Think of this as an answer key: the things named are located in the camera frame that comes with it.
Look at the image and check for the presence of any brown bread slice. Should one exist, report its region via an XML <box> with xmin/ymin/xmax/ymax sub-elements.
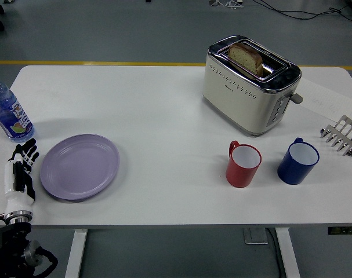
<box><xmin>228</xmin><ymin>42</ymin><xmax>264</xmax><ymax>76</ymax></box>

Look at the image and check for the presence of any silver metal toast rack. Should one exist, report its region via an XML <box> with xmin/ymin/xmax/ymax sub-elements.
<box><xmin>320</xmin><ymin>115</ymin><xmax>352</xmax><ymax>158</ymax></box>

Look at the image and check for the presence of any white paper sheet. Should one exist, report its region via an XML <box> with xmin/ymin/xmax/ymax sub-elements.
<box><xmin>296</xmin><ymin>77</ymin><xmax>352</xmax><ymax>122</ymax></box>

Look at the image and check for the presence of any red mug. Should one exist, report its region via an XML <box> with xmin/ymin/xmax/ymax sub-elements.
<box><xmin>225</xmin><ymin>140</ymin><xmax>263</xmax><ymax>189</ymax></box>

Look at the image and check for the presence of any lilac round plate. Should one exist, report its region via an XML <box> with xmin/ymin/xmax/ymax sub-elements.
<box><xmin>39</xmin><ymin>133</ymin><xmax>121</xmax><ymax>202</ymax></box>

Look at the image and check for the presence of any grey floor socket box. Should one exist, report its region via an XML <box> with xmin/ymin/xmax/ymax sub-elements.
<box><xmin>242</xmin><ymin>228</ymin><xmax>269</xmax><ymax>245</ymax></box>

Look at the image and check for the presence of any yellow floor tape line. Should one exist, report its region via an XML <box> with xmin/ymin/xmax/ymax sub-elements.
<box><xmin>0</xmin><ymin>60</ymin><xmax>352</xmax><ymax>71</ymax></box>

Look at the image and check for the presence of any cream and chrome toaster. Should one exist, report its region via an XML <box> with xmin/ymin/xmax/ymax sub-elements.
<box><xmin>201</xmin><ymin>35</ymin><xmax>304</xmax><ymax>137</ymax></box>

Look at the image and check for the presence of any white table leg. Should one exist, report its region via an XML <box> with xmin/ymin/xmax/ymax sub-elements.
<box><xmin>64</xmin><ymin>228</ymin><xmax>88</xmax><ymax>278</ymax></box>
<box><xmin>274</xmin><ymin>227</ymin><xmax>297</xmax><ymax>278</ymax></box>

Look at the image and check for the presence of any white cable bundle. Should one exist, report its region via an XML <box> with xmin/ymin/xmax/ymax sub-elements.
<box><xmin>209</xmin><ymin>0</ymin><xmax>244</xmax><ymax>9</ymax></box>

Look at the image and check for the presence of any blue-capped drink bottle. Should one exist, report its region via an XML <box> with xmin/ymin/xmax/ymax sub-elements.
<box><xmin>0</xmin><ymin>72</ymin><xmax>35</xmax><ymax>143</ymax></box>

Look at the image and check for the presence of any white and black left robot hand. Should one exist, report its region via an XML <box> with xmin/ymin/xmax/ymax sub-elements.
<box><xmin>3</xmin><ymin>138</ymin><xmax>39</xmax><ymax>217</ymax></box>

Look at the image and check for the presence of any black floor cable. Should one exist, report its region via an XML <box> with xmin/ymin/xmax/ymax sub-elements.
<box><xmin>252</xmin><ymin>0</ymin><xmax>352</xmax><ymax>21</ymax></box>

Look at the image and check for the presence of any blue mug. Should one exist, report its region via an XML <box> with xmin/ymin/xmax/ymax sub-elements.
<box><xmin>277</xmin><ymin>137</ymin><xmax>320</xmax><ymax>185</ymax></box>

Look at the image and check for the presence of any black table control panel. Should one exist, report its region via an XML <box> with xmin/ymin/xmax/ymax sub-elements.
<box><xmin>327</xmin><ymin>226</ymin><xmax>352</xmax><ymax>235</ymax></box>

